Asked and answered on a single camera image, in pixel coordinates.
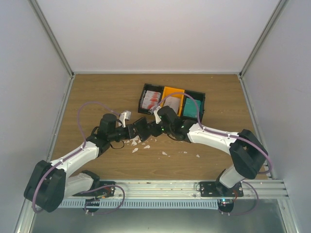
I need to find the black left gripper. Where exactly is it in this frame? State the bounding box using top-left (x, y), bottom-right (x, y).
top-left (109, 124), bottom-right (142, 142)

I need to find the black leather card holder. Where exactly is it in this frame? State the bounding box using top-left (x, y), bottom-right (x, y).
top-left (133, 117), bottom-right (151, 142)

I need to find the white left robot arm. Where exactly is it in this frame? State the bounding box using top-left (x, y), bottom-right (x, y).
top-left (24, 112), bottom-right (148, 213)

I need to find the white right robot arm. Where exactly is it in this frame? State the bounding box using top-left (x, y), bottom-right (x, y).
top-left (147, 106), bottom-right (268, 197)

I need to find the red white card stack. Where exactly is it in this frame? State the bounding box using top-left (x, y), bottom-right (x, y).
top-left (141, 90), bottom-right (161, 110)

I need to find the teal card stack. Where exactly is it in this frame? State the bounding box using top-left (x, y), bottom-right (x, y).
top-left (183, 98), bottom-right (197, 118)

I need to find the black left storage bin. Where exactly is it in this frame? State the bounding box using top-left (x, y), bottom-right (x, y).
top-left (138, 83), bottom-right (164, 114)

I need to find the black storage bin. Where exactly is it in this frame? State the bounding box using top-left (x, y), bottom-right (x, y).
top-left (181, 90), bottom-right (206, 121)
top-left (138, 83), bottom-right (164, 114)

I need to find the yellow middle storage bin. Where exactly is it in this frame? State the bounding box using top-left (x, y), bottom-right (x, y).
top-left (160, 86), bottom-right (185, 116)

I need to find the black right storage bin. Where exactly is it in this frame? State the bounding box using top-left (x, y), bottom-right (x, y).
top-left (181, 90), bottom-right (206, 121)

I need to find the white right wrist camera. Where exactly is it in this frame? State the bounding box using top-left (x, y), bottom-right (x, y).
top-left (150, 106), bottom-right (161, 124)

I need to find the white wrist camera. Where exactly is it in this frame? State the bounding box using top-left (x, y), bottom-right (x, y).
top-left (150, 106), bottom-right (161, 124)
top-left (119, 110), bottom-right (131, 128)

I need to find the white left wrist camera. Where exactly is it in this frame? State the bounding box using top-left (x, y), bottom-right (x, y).
top-left (119, 110), bottom-right (131, 128)

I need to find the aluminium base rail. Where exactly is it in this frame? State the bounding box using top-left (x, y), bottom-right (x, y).
top-left (29, 180), bottom-right (290, 200)

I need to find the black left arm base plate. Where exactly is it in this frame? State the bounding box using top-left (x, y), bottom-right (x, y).
top-left (73, 181), bottom-right (116, 197)

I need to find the grey slotted cable duct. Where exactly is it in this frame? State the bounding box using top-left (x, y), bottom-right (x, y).
top-left (58, 199), bottom-right (219, 209)

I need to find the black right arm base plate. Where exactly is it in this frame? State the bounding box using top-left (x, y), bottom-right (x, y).
top-left (197, 181), bottom-right (244, 198)

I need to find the aluminium corner post left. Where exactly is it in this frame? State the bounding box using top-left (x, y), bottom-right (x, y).
top-left (28, 0), bottom-right (74, 78)

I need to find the aluminium corner post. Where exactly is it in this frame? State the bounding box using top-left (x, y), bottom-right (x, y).
top-left (28, 0), bottom-right (74, 78)
top-left (238, 0), bottom-right (290, 79)

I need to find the aluminium corner post right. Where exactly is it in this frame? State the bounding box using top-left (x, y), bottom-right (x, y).
top-left (238, 0), bottom-right (290, 79)

